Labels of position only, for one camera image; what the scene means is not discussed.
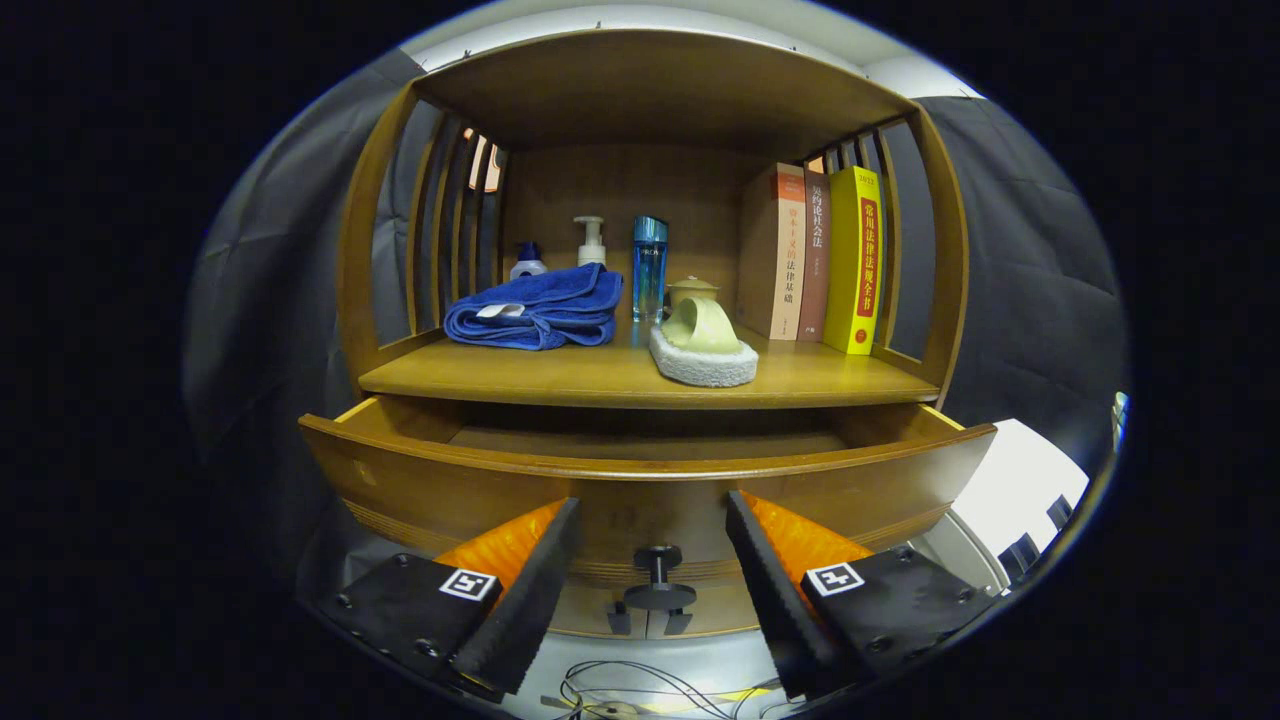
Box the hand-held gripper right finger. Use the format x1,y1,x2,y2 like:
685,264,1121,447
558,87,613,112
724,488,999,701

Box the pale green handled scrub sponge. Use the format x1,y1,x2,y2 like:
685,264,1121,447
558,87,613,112
648,296,759,389

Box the tall blue glass bottle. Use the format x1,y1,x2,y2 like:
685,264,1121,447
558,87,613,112
631,215,669,323

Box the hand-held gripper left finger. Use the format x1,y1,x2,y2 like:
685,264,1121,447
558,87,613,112
318,497,583,701

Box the thin floor cables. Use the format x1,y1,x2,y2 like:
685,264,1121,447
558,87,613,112
545,658,791,720

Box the wooden countertop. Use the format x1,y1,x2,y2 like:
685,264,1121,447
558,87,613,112
358,318,941,411

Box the yellow book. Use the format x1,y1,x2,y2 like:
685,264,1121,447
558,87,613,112
822,165,883,356

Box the wooden drawer with black knob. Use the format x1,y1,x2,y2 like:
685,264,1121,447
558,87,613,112
298,395,999,641

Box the brown book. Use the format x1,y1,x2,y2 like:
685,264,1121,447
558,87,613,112
796,170,831,344

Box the folded blue towel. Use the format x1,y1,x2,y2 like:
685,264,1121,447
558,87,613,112
443,262,624,351

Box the white pump bottle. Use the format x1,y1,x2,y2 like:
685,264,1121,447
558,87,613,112
573,216,608,269

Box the wooden cabinet door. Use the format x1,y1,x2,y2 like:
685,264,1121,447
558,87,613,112
548,585,651,641
650,585,766,636

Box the wooden cabinet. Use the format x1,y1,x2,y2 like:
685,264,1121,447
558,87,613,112
335,28,971,641

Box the tan book with orange spine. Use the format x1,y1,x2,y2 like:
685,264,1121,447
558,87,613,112
737,163,807,341

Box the beige lidded teacup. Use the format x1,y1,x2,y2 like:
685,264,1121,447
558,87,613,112
665,276,721,311

